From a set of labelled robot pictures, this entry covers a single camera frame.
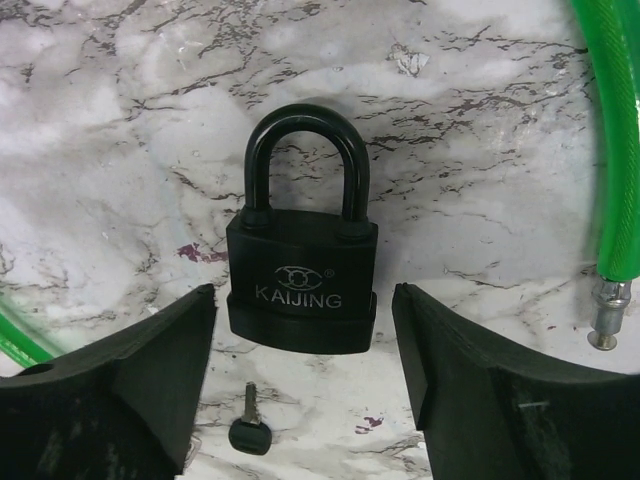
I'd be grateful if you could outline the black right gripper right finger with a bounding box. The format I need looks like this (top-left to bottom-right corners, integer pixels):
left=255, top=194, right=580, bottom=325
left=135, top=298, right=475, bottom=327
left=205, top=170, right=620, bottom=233
left=392, top=283, right=639, bottom=480

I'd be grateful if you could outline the green cable lock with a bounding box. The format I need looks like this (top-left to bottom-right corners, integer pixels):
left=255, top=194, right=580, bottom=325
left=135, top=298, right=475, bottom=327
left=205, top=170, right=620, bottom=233
left=1, top=1, right=639, bottom=367

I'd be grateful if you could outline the black head key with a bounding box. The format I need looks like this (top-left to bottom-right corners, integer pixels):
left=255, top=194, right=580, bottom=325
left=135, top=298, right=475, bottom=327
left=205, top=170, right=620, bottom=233
left=228, top=382, right=272, bottom=456

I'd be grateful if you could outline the black padlock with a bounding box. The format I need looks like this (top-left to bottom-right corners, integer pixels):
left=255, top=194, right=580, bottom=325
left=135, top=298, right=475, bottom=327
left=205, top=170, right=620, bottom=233
left=226, top=104, right=378, bottom=355

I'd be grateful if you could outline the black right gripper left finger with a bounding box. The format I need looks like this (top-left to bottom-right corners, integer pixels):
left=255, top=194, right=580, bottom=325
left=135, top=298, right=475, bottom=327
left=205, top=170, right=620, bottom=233
left=1, top=284, right=216, bottom=479

